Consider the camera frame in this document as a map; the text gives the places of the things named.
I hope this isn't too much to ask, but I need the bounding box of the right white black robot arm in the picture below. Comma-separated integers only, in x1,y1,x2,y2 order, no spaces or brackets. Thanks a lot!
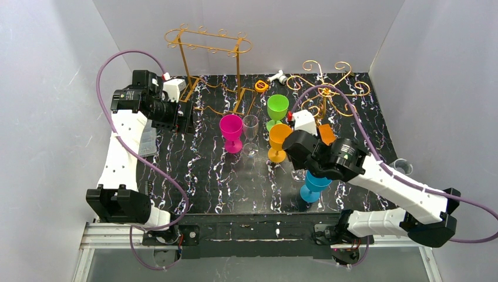
282,130,460,247

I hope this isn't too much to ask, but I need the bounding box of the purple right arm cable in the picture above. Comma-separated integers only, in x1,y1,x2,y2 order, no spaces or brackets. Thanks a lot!
290,84,498,267

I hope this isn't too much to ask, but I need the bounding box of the magenta plastic wine glass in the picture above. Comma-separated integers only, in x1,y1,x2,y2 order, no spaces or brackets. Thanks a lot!
219,114,243,154

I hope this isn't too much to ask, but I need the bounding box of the black bit strip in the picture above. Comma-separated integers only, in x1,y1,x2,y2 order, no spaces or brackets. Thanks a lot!
144,181,153,196

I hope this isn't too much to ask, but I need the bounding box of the blue plastic wine glass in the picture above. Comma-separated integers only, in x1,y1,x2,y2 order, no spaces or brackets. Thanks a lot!
300,171,332,203

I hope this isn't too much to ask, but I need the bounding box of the white pipe fitting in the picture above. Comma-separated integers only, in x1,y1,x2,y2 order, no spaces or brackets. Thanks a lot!
265,69,288,85

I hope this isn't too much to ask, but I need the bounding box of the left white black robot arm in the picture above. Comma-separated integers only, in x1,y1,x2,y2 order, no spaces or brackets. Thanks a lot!
86,70,193,231

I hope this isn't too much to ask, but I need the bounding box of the green plastic wine glass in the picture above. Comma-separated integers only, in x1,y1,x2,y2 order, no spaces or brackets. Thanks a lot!
266,94,289,131

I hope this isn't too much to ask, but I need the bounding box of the clear plastic screw box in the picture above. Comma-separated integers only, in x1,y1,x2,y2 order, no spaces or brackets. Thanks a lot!
138,120,157,158

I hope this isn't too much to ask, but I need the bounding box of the gold rectangular hanging rack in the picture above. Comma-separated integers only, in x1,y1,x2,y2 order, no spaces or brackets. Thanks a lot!
163,23,257,116

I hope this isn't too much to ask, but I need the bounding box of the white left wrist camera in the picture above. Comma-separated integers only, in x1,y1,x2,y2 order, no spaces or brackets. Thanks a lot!
162,72,187,102

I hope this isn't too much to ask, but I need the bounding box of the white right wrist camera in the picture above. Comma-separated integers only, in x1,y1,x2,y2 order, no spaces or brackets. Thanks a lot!
287,110,318,136

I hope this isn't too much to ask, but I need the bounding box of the clear measuring beaker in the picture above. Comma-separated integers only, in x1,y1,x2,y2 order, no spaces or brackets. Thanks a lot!
389,158,413,175

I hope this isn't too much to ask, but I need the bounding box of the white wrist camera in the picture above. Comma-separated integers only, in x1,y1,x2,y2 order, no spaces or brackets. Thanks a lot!
287,110,318,136
162,72,187,102

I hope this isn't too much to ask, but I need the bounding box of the yellow tape measure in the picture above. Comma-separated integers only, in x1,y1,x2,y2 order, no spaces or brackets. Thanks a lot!
254,80,270,93

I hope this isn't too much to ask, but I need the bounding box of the orange plastic wine glass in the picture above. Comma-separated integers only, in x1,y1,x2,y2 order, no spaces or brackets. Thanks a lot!
268,123,292,163

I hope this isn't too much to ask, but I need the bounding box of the clear wine glass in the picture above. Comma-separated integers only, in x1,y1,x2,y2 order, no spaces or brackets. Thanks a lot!
243,115,259,157
291,169,307,183

